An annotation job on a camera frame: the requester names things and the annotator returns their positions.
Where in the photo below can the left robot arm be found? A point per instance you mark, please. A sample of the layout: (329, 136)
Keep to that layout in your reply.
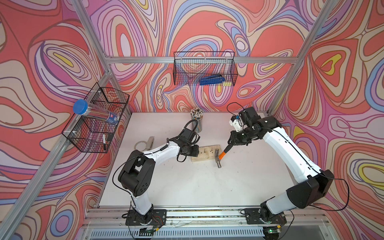
(136, 174)

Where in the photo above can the claw hammer orange black handle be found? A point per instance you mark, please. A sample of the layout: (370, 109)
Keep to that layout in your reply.
(220, 155)

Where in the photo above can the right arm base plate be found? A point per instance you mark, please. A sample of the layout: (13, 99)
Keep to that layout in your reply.
(259, 216)

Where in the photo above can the cup of coloured pencils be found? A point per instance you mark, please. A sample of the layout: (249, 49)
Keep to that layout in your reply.
(197, 117)

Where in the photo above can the wooden block with nails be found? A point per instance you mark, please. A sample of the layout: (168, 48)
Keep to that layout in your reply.
(207, 153)

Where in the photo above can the blue tool in basket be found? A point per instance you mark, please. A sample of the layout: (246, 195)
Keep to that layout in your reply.
(212, 80)

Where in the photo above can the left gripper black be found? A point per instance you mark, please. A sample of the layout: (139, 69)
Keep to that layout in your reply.
(196, 151)

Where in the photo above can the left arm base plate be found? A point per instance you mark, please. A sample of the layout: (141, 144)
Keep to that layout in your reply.
(157, 218)

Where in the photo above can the wire basket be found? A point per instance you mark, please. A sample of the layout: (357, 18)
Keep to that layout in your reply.
(90, 135)
(191, 66)

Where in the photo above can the clear bottle blue cap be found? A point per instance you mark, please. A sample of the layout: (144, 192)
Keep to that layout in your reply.
(89, 110)

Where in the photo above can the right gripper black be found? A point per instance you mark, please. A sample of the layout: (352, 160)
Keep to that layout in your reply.
(234, 141)

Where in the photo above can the left wire basket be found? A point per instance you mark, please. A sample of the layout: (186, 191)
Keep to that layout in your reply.
(90, 135)

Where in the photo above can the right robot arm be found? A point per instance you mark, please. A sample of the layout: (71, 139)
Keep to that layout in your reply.
(312, 183)

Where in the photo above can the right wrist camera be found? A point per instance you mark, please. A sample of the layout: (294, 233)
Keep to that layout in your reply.
(236, 123)

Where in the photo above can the back wire basket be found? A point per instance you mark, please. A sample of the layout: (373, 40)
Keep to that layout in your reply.
(191, 66)

